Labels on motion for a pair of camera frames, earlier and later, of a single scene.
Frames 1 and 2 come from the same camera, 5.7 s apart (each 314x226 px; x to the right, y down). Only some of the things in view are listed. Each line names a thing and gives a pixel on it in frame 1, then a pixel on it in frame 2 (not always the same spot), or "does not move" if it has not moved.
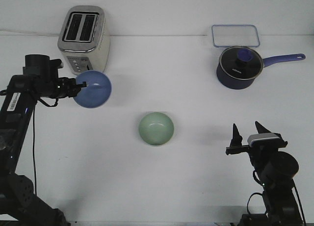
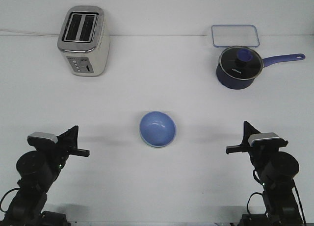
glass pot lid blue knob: [241, 62] does not move
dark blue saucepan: [239, 67] does not move
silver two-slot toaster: [84, 39] does not move
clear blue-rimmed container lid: [228, 35] does not move
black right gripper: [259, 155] to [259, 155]
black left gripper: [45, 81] to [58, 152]
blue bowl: [97, 91] to [157, 128]
